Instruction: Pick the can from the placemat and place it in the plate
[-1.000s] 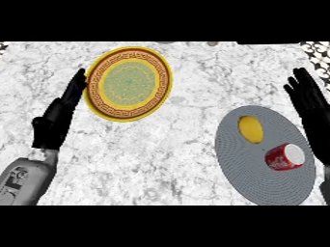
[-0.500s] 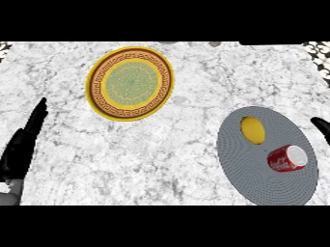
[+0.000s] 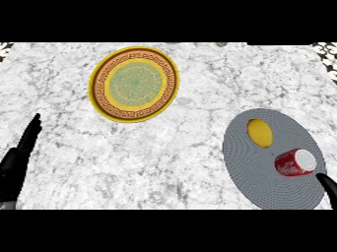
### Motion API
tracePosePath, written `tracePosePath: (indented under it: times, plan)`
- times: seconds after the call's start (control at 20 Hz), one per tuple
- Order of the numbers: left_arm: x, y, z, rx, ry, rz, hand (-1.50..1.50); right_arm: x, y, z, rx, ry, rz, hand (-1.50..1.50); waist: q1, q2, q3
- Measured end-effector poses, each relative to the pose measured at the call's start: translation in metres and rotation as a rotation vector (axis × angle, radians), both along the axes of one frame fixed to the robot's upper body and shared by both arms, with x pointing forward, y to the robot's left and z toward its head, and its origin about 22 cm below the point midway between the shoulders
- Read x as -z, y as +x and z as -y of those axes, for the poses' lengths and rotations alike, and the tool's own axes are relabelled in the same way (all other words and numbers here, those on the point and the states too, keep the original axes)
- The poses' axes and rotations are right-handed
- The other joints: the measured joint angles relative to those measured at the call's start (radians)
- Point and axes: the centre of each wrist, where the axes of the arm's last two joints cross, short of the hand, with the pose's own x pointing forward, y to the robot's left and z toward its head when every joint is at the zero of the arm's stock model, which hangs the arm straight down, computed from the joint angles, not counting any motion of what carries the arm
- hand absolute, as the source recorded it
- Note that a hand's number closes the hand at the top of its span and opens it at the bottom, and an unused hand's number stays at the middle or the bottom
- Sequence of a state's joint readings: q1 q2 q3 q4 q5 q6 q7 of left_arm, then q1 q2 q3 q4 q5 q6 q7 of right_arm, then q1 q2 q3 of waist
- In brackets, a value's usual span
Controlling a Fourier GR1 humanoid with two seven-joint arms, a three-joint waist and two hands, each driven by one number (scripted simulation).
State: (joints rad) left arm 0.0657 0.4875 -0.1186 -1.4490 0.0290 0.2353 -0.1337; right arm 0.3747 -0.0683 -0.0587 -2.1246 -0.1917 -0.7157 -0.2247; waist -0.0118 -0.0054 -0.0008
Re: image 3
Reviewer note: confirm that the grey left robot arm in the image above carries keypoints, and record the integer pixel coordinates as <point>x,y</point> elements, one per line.
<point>6,205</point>

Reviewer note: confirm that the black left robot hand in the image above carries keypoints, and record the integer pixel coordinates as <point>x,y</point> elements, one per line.
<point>12,167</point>

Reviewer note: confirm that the grey round placemat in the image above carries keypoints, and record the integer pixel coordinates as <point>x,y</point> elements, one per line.
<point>268,177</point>

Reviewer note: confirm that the red soda can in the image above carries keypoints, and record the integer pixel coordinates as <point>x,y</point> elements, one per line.
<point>295,162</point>

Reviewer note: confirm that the small grey knob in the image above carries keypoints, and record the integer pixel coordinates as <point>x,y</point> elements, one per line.
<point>221,44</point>

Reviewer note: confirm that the yellow patterned plate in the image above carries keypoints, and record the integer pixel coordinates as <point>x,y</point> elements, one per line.
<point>135,84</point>

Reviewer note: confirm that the yellow lemon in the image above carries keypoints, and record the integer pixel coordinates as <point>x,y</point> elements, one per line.
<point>259,133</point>

